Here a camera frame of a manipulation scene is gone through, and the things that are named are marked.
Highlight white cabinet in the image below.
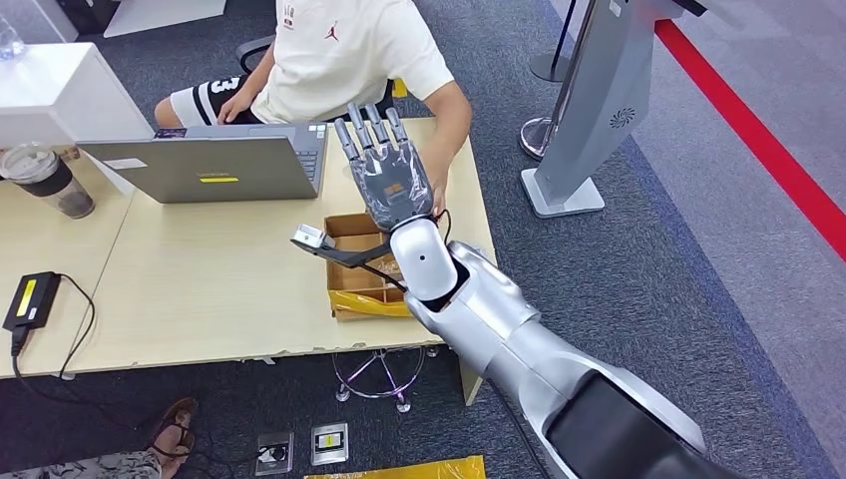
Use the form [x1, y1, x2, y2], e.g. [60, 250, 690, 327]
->
[0, 41, 156, 199]

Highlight black power adapter yellow label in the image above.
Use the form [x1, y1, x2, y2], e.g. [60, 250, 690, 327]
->
[1, 270, 62, 333]

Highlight lidded plastic coffee cup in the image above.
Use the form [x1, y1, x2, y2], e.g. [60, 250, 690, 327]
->
[0, 142, 96, 221]

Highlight black box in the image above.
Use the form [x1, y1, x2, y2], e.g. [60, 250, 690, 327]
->
[55, 0, 124, 36]

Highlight wooden compartment box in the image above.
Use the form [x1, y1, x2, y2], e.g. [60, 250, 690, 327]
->
[323, 213, 415, 323]

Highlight person's right hand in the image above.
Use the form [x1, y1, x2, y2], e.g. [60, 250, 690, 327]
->
[216, 90, 259, 126]

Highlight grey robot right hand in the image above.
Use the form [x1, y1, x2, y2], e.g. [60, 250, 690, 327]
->
[332, 102, 438, 233]

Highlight closed silver floor outlet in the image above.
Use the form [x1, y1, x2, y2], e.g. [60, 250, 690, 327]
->
[308, 423, 350, 469]

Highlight open floor outlet with plug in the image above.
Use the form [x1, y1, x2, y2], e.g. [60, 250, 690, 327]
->
[253, 432, 295, 479]

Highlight brown sandal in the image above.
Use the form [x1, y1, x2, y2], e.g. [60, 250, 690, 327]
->
[148, 397, 200, 479]

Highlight person's foot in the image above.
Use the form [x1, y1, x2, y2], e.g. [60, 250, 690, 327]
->
[145, 406, 198, 479]

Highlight black power cord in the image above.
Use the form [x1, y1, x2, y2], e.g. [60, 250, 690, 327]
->
[9, 326, 154, 438]

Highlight chrome stanchion post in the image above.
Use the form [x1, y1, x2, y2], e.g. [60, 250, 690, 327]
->
[519, 0, 598, 162]

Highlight grey laptop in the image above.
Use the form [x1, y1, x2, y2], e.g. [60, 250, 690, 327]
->
[77, 123, 330, 205]

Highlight black stanchion post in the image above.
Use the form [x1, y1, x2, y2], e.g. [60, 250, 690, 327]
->
[528, 0, 579, 84]

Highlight white platform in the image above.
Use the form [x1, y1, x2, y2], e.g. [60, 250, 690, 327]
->
[102, 0, 229, 39]

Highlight yellow floor tape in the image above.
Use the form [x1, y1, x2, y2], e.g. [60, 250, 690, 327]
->
[303, 456, 487, 479]

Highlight black office chair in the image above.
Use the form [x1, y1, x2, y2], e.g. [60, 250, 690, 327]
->
[234, 36, 403, 124]

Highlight thin black adapter cable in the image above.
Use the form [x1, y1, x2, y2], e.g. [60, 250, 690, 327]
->
[57, 272, 97, 383]

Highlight grey kiosk stand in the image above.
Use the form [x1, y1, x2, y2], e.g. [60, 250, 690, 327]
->
[520, 0, 705, 220]

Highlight clear water bottle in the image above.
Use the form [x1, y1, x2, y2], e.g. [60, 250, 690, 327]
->
[0, 18, 26, 62]

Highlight chrome stool base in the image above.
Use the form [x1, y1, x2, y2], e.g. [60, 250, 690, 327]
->
[330, 345, 441, 416]

